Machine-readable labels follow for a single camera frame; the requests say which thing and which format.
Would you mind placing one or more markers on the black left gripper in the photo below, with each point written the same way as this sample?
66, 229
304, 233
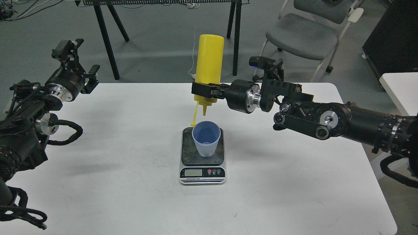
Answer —
67, 84

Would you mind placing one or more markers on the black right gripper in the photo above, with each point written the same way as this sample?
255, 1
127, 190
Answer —
241, 95

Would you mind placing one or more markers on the yellow squeeze seasoning bottle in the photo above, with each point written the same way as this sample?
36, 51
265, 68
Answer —
210, 56

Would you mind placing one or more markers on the blue ribbed plastic cup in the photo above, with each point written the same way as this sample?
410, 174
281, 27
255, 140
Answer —
206, 135

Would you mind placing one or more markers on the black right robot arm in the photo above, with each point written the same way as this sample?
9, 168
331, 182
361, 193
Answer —
298, 112

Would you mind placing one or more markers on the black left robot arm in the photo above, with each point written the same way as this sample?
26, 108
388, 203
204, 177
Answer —
30, 125

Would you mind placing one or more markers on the silver digital kitchen scale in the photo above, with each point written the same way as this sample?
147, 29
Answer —
198, 170

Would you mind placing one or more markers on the black-legged background table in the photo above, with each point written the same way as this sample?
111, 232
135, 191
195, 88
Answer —
156, 42

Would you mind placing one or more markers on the grey office chair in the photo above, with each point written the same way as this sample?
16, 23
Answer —
307, 38

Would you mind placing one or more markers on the black cabinet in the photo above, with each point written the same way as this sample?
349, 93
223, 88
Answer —
392, 47

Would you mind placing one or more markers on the white side table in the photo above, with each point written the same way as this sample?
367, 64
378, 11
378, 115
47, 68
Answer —
402, 88

